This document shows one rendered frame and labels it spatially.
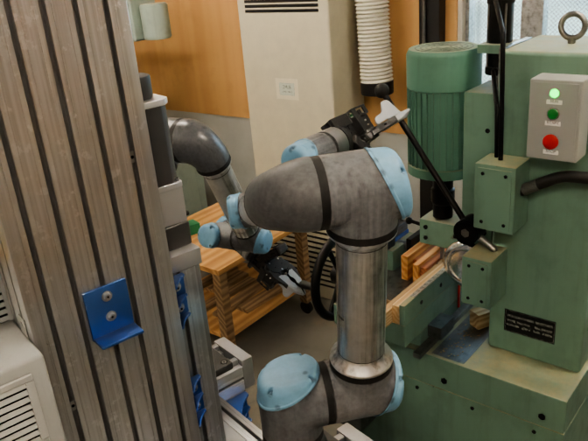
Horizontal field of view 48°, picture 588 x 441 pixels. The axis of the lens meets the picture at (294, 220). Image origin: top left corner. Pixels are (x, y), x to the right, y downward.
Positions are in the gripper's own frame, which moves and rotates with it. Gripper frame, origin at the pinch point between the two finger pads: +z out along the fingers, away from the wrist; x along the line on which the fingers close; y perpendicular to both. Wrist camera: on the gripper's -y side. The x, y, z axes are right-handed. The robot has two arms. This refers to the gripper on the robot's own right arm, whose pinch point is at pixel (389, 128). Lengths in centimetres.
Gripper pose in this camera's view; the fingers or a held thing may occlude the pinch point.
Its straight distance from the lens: 161.3
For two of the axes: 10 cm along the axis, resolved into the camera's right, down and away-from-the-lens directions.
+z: 6.3, -3.5, 7.0
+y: -5.3, -8.4, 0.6
